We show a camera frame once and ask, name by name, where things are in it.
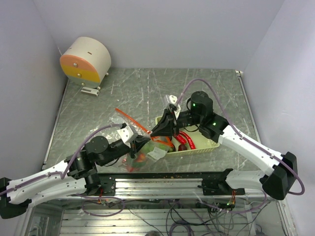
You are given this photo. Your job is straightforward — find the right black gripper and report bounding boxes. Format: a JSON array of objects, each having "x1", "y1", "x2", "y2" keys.
[{"x1": 151, "y1": 108, "x2": 203, "y2": 137}]

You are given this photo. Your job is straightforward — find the clear zip bag orange zipper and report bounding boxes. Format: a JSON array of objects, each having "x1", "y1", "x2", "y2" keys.
[{"x1": 111, "y1": 108, "x2": 176, "y2": 173}]

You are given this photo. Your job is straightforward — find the red cherry bunch with leaves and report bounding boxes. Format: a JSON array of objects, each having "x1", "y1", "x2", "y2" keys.
[{"x1": 123, "y1": 153, "x2": 149, "y2": 173}]

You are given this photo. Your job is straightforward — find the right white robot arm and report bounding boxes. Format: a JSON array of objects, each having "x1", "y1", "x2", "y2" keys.
[{"x1": 151, "y1": 91, "x2": 298, "y2": 200}]

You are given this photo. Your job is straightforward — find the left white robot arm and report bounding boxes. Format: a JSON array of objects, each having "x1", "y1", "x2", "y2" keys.
[{"x1": 0, "y1": 135, "x2": 150, "y2": 219}]

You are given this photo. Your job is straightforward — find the green grape bunch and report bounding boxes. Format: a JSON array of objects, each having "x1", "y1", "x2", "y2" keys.
[{"x1": 141, "y1": 142, "x2": 163, "y2": 154}]

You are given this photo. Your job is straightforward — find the dark purple plum bottom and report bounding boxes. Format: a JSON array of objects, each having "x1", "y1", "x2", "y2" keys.
[{"x1": 178, "y1": 144, "x2": 187, "y2": 151}]

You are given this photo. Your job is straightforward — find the cream plastic basket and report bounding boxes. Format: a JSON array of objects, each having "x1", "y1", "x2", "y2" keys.
[{"x1": 165, "y1": 125, "x2": 220, "y2": 157}]

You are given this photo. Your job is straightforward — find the round pastel drawer cabinet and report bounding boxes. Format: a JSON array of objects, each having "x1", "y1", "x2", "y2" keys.
[{"x1": 60, "y1": 36, "x2": 112, "y2": 89}]

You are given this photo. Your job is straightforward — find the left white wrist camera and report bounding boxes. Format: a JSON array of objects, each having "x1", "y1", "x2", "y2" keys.
[{"x1": 117, "y1": 125, "x2": 138, "y2": 144}]

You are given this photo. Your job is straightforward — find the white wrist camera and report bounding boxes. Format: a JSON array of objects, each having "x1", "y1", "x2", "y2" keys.
[
  {"x1": 117, "y1": 125, "x2": 138, "y2": 144},
  {"x1": 163, "y1": 94, "x2": 181, "y2": 119}
]

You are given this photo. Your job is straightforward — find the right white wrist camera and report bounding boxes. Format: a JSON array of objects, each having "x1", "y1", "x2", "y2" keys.
[{"x1": 163, "y1": 94, "x2": 181, "y2": 119}]

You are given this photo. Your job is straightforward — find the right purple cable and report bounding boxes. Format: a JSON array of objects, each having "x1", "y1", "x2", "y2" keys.
[{"x1": 176, "y1": 78, "x2": 306, "y2": 196}]

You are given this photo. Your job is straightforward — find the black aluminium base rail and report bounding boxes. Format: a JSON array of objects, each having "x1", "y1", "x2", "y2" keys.
[{"x1": 70, "y1": 172, "x2": 247, "y2": 197}]

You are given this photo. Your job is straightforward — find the small white metal bracket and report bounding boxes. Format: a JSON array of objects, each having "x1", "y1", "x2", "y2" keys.
[{"x1": 81, "y1": 87, "x2": 99, "y2": 97}]

